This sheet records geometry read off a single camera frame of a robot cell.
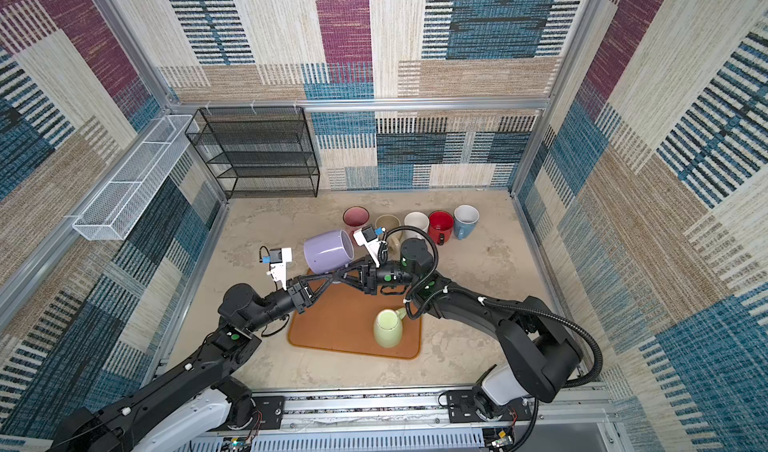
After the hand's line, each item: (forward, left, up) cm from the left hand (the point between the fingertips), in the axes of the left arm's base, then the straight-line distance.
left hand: (333, 276), depth 68 cm
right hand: (0, 0, -2) cm, 2 cm away
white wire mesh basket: (+18, +51, +7) cm, 55 cm away
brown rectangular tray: (0, +1, -27) cm, 27 cm away
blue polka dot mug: (+30, -38, -16) cm, 51 cm away
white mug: (+30, -22, -16) cm, 41 cm away
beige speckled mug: (+31, -13, -18) cm, 38 cm away
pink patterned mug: (+32, -2, -18) cm, 37 cm away
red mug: (+31, -31, -21) cm, 48 cm away
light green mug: (-6, -12, -16) cm, 21 cm away
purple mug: (+2, +1, +6) cm, 7 cm away
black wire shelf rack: (+57, +34, -8) cm, 67 cm away
